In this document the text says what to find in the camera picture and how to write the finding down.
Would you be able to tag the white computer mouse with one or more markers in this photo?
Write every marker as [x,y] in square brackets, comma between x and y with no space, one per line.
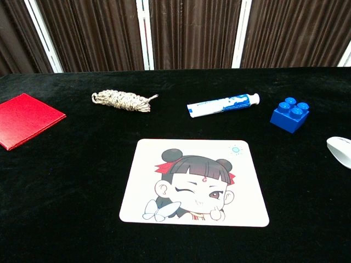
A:
[342,152]

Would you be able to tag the brown pleated curtain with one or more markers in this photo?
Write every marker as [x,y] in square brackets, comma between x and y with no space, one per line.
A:
[293,33]
[93,35]
[13,41]
[194,33]

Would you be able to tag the black velvet tablecloth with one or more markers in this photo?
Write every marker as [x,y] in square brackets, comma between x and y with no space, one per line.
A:
[68,191]

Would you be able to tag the cartoon girl mouse pad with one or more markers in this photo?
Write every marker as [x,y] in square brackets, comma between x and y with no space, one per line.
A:
[192,191]

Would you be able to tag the white partition frame post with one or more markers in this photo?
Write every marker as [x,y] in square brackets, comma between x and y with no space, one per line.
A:
[141,27]
[43,33]
[241,33]
[346,59]

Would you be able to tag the white blue toothpaste tube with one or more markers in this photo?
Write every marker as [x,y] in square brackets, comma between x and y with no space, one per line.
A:
[214,108]

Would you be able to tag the red hardcover book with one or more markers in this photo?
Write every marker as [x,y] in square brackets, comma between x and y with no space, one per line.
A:
[27,120]

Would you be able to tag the blue plastic building block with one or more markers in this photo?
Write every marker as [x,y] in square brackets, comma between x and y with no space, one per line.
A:
[288,120]

